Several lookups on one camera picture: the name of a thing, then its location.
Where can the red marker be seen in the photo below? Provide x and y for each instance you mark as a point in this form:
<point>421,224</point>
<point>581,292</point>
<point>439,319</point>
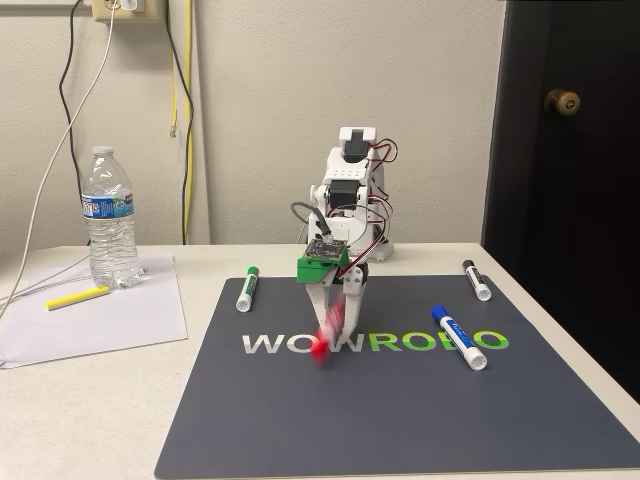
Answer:
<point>325,340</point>

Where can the white paper sheet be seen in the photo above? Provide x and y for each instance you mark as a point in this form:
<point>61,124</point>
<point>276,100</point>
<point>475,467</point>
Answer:
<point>100,320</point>

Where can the green marker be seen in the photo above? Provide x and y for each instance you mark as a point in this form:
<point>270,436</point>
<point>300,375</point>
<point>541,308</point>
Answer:
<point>248,290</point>

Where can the yellow and white strip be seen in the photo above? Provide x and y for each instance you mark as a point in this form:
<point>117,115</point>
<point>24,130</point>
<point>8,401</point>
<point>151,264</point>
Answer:
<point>77,298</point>

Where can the clear plastic water bottle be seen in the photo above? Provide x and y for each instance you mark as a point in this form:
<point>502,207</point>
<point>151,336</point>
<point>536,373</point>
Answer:
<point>109,220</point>

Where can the dark wooden door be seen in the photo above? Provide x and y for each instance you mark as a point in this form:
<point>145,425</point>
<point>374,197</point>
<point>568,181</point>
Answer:
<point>575,200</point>

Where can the blue marker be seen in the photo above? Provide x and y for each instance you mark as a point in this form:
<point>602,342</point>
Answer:
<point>460,342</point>

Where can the black marker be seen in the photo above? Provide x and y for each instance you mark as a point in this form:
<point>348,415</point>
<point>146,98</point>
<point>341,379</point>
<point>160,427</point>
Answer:
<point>476,282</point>

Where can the white plug adapter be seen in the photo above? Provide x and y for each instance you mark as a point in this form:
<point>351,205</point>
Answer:
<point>131,4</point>

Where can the brass door knob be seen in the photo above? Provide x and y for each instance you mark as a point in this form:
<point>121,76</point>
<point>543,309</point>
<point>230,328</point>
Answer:
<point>563,102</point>

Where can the beige wall outlet plate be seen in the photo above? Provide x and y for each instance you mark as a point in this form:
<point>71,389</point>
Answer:
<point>127,14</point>

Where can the green camera mount with board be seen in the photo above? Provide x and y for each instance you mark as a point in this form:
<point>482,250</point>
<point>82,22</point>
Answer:
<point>320,262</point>

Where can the grey WOWROBO mat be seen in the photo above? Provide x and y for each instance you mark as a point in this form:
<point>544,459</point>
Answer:
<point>400,400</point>

